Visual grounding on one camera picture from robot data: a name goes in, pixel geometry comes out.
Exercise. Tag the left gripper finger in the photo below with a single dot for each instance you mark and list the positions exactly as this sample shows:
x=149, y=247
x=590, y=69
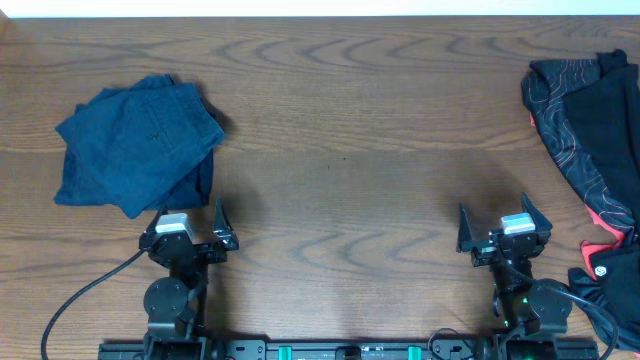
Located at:
x=151, y=228
x=222, y=228

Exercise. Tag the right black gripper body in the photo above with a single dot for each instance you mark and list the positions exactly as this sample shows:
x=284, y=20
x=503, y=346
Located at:
x=484, y=255

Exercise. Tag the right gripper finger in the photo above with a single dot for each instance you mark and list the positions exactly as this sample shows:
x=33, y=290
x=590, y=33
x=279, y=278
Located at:
x=465, y=238
x=541, y=222

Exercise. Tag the black red patterned garment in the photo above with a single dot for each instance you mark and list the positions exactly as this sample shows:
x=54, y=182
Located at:
x=586, y=112

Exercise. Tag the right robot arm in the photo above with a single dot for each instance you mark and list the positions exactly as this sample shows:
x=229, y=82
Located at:
x=534, y=311

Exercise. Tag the folded navy blue shorts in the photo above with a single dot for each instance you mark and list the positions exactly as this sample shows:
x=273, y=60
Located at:
x=140, y=148

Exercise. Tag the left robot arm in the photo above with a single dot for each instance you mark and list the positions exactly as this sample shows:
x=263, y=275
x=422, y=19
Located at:
x=176, y=304

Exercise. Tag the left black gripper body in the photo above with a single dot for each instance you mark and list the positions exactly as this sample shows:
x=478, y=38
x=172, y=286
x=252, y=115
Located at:
x=213, y=258

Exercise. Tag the black Sydro t-shirt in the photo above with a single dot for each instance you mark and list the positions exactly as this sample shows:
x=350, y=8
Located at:
x=613, y=285

